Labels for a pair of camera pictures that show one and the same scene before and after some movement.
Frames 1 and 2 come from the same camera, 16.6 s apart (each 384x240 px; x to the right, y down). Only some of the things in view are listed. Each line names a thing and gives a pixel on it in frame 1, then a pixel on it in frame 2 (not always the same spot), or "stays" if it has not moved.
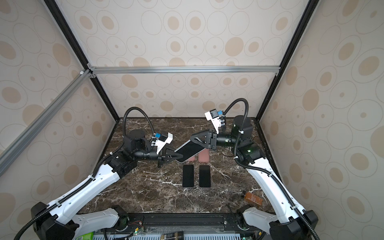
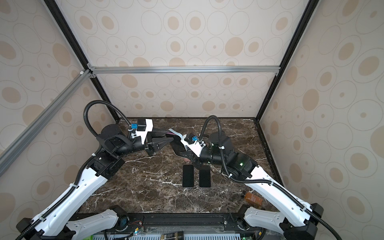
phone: x=188 y=176 stays
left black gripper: x=169 y=153 → x=155 y=141
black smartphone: x=204 y=176 stays
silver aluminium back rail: x=182 y=70 stays
